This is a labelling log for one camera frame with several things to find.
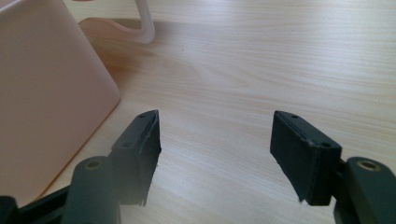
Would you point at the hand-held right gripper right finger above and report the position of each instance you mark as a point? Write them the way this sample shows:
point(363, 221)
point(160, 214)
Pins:
point(311, 161)

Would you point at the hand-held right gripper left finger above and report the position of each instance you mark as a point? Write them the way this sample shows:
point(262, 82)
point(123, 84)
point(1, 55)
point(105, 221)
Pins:
point(137, 161)

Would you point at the pink plastic container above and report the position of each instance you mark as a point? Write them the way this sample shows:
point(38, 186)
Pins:
point(46, 102)

